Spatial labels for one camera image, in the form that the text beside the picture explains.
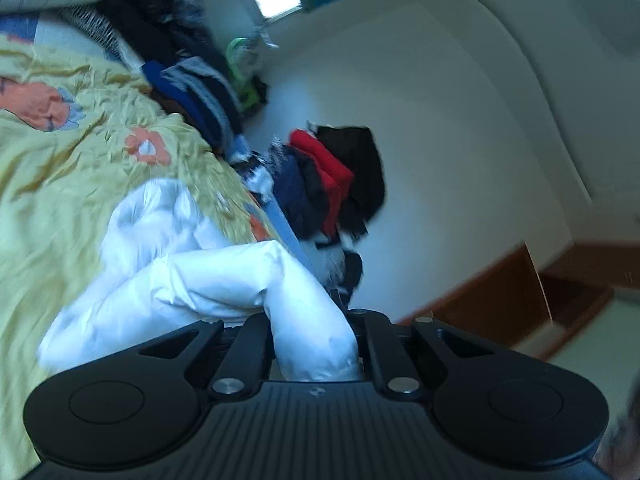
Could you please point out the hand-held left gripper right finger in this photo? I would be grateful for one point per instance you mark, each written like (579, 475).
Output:
(375, 350)

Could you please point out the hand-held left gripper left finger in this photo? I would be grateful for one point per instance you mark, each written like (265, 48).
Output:
(250, 345)

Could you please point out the white puffer jacket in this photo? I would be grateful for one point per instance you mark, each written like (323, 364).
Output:
(215, 280)

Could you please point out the pile of dark clothes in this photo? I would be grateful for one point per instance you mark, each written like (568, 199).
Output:
(200, 100)

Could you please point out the black bag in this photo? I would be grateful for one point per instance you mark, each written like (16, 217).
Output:
(352, 270)

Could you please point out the white plastic bag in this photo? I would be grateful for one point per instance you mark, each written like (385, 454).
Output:
(330, 260)

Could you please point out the brown wooden door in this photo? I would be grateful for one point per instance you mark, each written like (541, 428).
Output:
(480, 300)

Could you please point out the blue cloth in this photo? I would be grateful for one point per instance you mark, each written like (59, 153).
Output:
(285, 230)

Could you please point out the navy puffer jacket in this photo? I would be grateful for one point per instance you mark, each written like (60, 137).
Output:
(295, 190)

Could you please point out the black white crumpled garment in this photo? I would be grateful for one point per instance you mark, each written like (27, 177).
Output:
(257, 175)

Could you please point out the red jacket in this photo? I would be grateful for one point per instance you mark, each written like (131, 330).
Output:
(325, 165)

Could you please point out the houndstooth cloth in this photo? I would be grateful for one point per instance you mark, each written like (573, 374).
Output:
(277, 155)

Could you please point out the yellow printed blanket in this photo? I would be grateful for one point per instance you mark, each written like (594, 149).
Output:
(75, 185)

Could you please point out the dark cloth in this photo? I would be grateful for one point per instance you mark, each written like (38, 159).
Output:
(260, 90)

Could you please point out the printed pillow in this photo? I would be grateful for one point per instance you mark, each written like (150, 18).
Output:
(250, 60)

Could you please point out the green plastic chair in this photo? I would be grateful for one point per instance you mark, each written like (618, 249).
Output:
(232, 55)

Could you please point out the black white striped cloth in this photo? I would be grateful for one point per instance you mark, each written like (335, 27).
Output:
(92, 25)

